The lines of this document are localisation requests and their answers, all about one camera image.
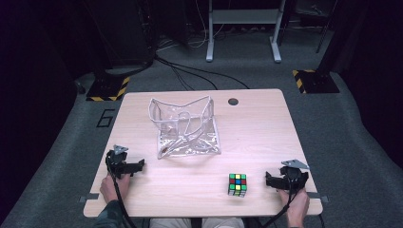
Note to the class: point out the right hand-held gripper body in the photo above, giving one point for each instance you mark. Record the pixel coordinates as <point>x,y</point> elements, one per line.
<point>294,177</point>

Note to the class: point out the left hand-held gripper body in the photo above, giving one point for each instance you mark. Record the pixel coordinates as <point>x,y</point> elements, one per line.
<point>118,163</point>

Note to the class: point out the colourful puzzle cube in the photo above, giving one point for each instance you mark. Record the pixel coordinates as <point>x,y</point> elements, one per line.
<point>237,184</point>

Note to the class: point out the clear plastic bag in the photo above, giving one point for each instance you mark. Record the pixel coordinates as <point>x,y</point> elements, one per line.
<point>187,139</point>

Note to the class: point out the person's left hand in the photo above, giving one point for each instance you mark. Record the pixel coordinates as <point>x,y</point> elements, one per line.
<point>109,190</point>

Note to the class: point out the person's right hand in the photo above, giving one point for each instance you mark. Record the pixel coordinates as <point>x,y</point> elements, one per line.
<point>296,205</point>

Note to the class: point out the person's right leg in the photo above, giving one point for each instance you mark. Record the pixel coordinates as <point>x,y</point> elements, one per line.
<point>223,223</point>

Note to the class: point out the person's leg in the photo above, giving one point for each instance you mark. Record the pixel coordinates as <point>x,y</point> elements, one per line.
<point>223,223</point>
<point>171,223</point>

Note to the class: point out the person's left leg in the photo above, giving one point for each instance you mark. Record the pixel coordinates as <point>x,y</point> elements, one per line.
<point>171,223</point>

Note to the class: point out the black base with striped edge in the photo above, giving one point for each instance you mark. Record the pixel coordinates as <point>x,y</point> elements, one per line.
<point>106,88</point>
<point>316,81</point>

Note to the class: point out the dark cabinet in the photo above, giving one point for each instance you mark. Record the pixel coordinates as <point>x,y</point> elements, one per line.
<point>123,28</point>

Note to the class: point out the black stand pole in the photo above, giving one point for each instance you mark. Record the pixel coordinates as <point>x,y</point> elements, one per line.
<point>326,28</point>

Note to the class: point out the grey table bracket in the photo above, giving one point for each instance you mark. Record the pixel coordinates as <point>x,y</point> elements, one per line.
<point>89,197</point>
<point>316,196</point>

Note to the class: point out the white metal desk frame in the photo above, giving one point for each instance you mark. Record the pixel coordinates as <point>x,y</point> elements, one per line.
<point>244,15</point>

